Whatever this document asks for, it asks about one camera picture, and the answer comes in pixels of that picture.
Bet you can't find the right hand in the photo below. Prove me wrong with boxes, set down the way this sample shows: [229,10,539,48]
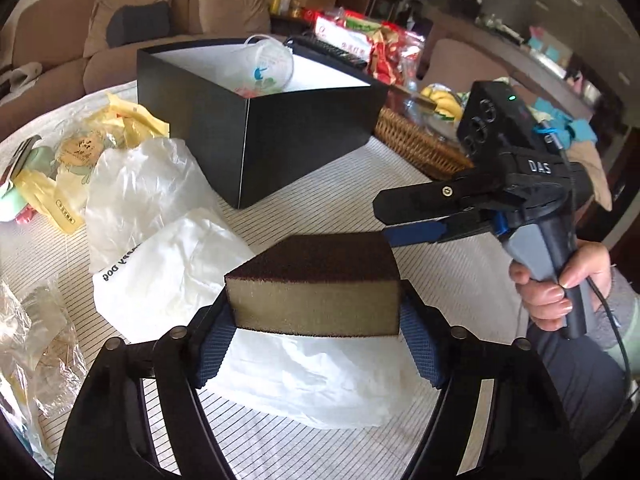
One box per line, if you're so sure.
[509,240,612,332]

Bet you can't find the red snack bags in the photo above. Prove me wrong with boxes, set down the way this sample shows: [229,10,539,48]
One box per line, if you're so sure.
[314,9,425,88]

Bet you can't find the dark blue cushion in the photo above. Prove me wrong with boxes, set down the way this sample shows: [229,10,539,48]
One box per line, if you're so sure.
[105,1,171,48]

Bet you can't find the black cable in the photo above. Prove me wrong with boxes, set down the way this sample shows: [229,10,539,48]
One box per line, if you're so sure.
[546,129,634,411]

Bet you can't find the brown sponge block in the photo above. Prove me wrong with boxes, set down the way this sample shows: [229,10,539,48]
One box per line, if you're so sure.
[224,232,401,337]

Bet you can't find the clear crinkled plastic wrap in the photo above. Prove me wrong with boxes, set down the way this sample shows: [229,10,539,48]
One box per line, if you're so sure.
[1,281,87,478]

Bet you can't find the yellow food mould packet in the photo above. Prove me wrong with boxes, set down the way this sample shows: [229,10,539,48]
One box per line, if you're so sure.
[14,93,169,234]

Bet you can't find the white plastic glove bag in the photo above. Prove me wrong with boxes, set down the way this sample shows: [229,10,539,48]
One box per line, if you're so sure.
[87,208,419,429]

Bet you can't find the black storage box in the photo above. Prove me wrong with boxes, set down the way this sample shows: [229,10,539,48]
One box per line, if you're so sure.
[137,38,388,209]

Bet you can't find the wicker basket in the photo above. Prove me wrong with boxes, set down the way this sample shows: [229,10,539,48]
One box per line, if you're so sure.
[374,106,473,180]

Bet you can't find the mint green case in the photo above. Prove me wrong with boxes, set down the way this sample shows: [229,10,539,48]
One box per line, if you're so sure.
[1,146,54,223]

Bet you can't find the translucent disposable glove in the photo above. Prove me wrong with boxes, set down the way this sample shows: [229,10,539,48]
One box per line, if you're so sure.
[85,138,224,274]

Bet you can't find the black remote control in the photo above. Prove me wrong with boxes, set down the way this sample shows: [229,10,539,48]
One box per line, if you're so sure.
[284,35,368,70]

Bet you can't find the brown sofa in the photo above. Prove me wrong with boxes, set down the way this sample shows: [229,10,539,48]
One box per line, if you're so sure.
[1,0,270,138]

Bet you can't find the banana bunch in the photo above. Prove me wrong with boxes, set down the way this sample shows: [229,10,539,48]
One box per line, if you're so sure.
[421,86,463,122]

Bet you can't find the clear plastic measuring cup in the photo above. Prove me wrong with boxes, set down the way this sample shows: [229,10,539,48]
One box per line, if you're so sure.
[229,35,294,96]

